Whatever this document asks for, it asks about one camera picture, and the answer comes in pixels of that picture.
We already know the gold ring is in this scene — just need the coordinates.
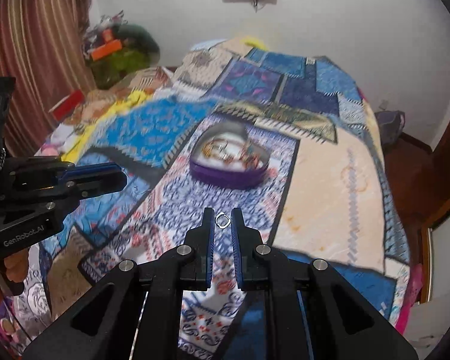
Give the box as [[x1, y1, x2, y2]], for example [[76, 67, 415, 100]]
[[204, 140, 230, 159]]

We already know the purple heart-shaped tin box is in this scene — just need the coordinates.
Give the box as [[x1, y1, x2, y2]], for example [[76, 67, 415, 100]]
[[189, 121, 271, 189]]

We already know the red beaded bracelet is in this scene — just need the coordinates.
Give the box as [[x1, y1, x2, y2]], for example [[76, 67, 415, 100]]
[[202, 138, 266, 169]]

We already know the yellow cloth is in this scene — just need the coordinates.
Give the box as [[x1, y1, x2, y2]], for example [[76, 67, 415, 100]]
[[61, 90, 152, 164]]

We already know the red flat box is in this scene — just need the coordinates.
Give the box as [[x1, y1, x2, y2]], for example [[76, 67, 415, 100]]
[[49, 89, 85, 122]]

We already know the green covered side table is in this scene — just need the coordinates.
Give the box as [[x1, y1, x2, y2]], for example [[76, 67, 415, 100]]
[[88, 47, 150, 89]]

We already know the orange box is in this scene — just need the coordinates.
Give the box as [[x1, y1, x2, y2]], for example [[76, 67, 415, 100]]
[[91, 39, 122, 61]]

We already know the red striped curtain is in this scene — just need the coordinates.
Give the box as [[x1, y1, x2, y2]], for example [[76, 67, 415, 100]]
[[0, 0, 96, 157]]

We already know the blue patchwork bedspread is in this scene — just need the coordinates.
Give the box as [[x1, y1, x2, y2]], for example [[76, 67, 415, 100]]
[[0, 39, 410, 359]]

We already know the dark bag on floor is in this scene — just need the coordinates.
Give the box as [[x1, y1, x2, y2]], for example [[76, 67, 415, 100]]
[[375, 111, 406, 147]]

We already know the yellow round object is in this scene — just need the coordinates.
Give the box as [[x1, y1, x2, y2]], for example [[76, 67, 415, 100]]
[[241, 37, 269, 51]]

